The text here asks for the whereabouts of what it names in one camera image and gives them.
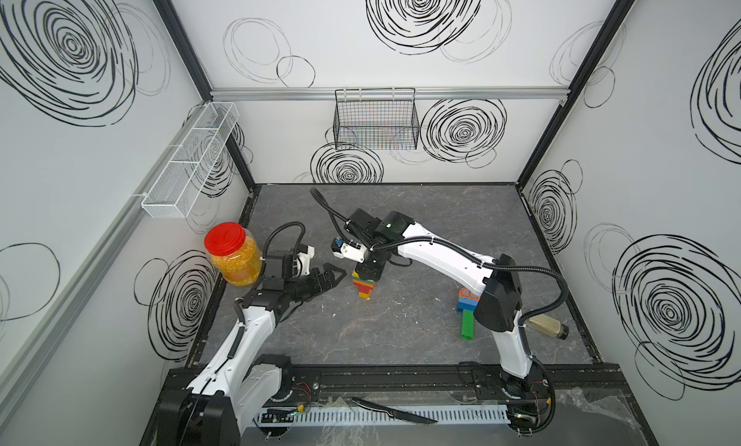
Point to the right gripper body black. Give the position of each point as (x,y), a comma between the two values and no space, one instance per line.
(371,268)

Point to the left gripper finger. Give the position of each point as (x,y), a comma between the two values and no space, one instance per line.
(333,273)
(315,289)

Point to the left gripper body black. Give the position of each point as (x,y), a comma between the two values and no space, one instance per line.
(297,287)

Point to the green lego plate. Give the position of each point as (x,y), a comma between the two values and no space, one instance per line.
(364,283)

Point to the orange round lego piece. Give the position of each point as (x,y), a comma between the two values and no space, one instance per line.
(466,295)

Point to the light blue lego brick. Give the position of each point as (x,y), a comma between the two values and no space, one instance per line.
(466,305)

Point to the green tall lego brick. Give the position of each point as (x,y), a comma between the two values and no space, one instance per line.
(467,329)

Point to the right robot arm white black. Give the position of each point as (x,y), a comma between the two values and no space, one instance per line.
(493,283)

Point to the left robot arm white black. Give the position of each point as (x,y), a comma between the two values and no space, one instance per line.
(223,399)

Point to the plastic jar red lid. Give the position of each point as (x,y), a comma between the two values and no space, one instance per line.
(235,253)

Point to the small glass jar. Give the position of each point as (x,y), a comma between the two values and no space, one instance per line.
(549,326)

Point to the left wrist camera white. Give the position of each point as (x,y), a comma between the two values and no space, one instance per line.
(301,260)

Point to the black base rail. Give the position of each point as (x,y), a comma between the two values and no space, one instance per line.
(316,382)

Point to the white slotted cable duct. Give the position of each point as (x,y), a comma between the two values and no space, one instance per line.
(351,415)

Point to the black wire basket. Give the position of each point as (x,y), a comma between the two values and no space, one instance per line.
(376,118)

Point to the white wire shelf basket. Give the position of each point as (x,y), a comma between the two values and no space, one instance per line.
(196,153)

